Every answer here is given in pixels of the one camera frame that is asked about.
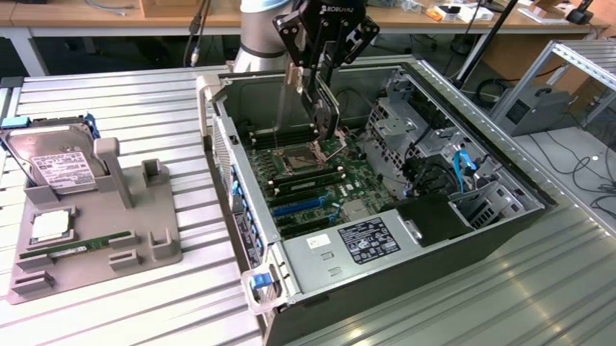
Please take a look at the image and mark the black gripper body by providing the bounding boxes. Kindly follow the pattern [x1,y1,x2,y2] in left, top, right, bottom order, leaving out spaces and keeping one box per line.
[305,0,367,68]

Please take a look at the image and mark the graphics card with metal bracket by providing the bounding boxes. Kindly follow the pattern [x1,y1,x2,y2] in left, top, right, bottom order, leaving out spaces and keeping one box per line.
[274,61,342,142]

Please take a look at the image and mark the long wooden desk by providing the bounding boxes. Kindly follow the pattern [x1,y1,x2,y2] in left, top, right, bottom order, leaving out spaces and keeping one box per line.
[0,0,611,77]

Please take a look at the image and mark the black chair base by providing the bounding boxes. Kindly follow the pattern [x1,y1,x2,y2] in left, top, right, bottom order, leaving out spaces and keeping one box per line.
[370,34,440,56]

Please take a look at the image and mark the white device box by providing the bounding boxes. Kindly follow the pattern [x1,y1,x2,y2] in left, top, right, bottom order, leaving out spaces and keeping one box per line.
[432,4,464,22]

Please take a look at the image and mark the white carton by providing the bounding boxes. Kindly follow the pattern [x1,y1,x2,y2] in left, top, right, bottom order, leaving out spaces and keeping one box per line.
[456,5,497,22]

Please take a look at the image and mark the black tripod pole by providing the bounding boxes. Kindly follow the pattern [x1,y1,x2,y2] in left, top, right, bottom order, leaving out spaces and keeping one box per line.
[454,0,521,83]

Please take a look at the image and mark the wooden box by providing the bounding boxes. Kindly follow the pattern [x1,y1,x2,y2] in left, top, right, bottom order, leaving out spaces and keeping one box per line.
[139,0,204,18]

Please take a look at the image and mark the black RAM slot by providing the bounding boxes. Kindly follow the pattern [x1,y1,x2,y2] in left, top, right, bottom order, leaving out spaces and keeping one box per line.
[267,166,341,185]
[253,135,318,151]
[250,128,314,143]

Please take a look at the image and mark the metal socket cover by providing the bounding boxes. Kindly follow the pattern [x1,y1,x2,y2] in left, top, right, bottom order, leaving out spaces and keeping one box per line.
[311,128,351,160]

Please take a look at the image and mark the perforated metal drive cage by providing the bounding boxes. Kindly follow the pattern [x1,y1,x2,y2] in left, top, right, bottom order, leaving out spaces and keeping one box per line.
[363,95,424,198]

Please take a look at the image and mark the CPU socket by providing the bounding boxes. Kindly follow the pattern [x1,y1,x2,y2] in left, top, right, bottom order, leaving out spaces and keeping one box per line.
[281,143,334,174]

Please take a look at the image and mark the brown cardboard box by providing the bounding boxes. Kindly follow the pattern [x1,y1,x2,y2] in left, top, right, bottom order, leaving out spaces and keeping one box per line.
[517,0,573,25]

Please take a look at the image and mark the green motherboard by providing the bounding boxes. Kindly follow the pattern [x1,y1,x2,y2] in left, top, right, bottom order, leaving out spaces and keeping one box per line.
[243,124,401,241]

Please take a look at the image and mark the black RAM stick with label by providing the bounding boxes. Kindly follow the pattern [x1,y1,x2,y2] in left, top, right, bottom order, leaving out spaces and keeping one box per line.
[274,173,346,194]

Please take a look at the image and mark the grey controller box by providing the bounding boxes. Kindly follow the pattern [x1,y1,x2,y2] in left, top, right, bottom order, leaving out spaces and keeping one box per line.
[502,86,587,137]

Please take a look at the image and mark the black expansion slot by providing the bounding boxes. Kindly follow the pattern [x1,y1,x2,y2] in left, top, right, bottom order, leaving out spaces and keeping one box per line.
[267,190,325,209]
[277,215,338,237]

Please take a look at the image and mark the blue expansion slot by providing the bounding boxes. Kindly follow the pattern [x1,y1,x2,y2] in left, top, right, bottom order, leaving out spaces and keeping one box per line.
[270,195,333,218]

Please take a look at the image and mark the silver chipset heatsink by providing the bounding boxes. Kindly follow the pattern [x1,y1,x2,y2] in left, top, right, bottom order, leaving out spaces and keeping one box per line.
[339,200,370,220]

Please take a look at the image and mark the black plastic shroud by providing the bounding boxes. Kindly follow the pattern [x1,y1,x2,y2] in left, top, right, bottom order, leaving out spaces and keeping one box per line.
[378,195,477,249]

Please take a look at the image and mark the metal disk bay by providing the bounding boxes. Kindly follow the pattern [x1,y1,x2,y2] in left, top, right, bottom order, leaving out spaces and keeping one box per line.
[446,178,528,232]

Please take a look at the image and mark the silver hard disk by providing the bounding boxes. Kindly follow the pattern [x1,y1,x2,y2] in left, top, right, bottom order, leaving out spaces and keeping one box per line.
[0,124,110,196]

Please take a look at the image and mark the blue disk caddy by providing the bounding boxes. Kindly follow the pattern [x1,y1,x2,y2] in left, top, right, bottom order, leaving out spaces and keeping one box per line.
[0,112,103,145]

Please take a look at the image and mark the grey power supply unit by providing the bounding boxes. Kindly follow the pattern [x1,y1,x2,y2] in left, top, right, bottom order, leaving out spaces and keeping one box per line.
[281,210,428,295]

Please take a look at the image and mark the grey parts rack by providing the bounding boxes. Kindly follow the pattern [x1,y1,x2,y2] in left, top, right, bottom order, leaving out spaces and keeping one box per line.
[7,136,183,306]

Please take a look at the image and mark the green RAM stick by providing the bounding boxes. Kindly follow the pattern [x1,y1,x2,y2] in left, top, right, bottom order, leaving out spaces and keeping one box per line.
[19,232,132,258]

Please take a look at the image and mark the open black PC case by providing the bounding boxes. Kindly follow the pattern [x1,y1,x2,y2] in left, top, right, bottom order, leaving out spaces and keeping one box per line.
[195,61,560,346]

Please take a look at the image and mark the silver CPU chip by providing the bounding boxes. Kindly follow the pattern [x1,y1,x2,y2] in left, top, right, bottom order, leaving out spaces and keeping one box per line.
[29,210,79,243]

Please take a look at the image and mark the black looped wire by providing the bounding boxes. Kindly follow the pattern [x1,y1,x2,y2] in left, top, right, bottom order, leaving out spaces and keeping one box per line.
[335,89,377,123]

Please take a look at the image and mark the thin cable with plug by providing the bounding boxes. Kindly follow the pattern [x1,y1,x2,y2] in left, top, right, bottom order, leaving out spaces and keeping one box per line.
[188,0,214,68]

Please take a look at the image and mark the black cable coil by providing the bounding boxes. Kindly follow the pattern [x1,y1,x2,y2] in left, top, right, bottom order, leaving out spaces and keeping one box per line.
[474,78,514,108]

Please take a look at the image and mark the aluminium profile frame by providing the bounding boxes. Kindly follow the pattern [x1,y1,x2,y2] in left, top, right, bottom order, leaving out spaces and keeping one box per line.
[488,38,616,140]

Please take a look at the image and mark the grey network cable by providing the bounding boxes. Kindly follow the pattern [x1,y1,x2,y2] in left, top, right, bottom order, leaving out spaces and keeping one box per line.
[84,0,130,17]

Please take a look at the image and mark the black wire bundle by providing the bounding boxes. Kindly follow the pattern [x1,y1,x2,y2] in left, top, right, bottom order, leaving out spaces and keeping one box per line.
[402,154,457,200]

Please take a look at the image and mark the blue wire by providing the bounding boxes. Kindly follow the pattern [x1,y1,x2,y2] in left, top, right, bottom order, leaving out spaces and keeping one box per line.
[453,148,477,196]

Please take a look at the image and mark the long black cable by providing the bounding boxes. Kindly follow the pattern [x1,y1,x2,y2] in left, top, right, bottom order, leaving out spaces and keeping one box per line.
[542,131,616,217]

